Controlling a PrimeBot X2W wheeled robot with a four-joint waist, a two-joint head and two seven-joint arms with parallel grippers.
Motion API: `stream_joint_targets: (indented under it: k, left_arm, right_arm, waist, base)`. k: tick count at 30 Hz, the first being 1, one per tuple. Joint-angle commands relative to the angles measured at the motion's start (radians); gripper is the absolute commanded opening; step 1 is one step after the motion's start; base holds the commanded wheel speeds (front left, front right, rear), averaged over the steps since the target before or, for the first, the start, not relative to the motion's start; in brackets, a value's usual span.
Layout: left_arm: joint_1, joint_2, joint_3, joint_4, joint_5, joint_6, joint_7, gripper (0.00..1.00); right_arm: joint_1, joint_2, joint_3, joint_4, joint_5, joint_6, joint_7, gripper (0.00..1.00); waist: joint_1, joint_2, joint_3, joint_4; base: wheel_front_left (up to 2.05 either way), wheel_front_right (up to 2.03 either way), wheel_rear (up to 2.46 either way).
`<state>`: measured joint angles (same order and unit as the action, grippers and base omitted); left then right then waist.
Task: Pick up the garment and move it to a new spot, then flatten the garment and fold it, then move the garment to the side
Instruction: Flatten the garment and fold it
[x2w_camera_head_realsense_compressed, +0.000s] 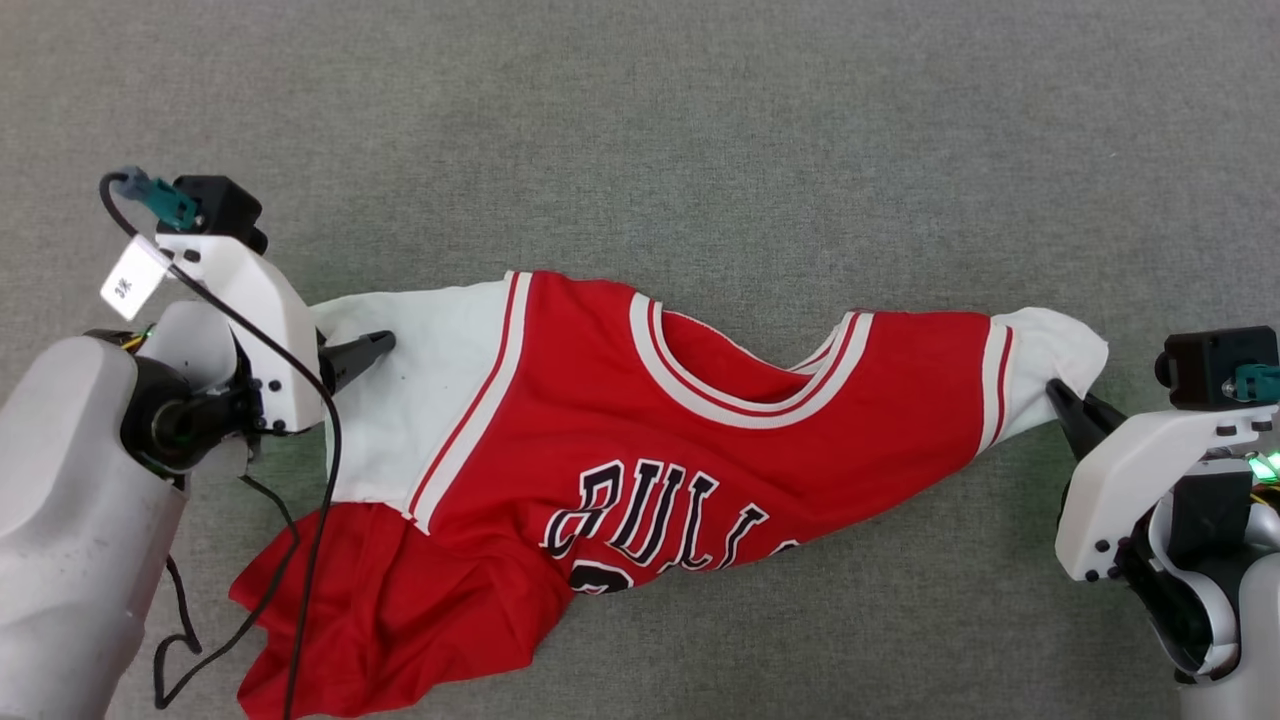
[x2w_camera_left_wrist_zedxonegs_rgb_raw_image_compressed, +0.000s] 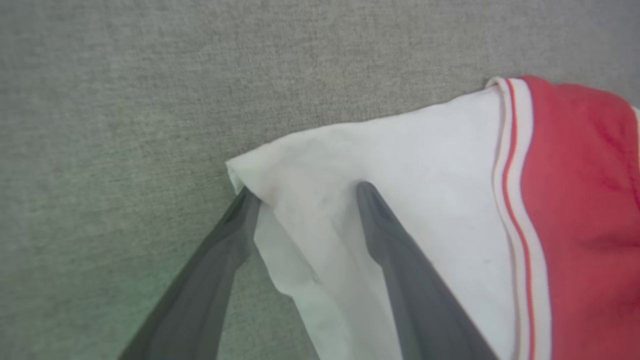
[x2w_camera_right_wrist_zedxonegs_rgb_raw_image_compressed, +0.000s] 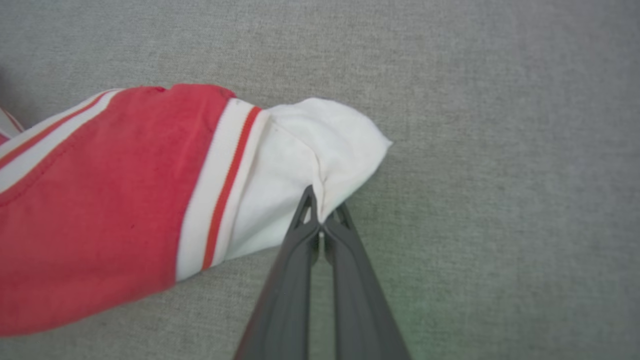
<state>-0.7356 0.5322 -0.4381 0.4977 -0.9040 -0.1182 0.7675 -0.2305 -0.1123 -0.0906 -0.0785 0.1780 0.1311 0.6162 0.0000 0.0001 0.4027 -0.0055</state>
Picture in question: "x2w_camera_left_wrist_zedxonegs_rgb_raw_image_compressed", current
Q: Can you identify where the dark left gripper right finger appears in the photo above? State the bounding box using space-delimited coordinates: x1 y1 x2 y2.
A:
356 181 501 360

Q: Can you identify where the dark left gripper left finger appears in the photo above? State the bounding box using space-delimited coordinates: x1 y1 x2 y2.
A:
118 186 262 360

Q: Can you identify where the red and white garment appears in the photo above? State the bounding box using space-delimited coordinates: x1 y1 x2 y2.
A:
226 75 640 360

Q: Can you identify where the grey fabric sofa cushion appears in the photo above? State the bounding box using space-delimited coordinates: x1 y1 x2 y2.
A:
0 0 640 360

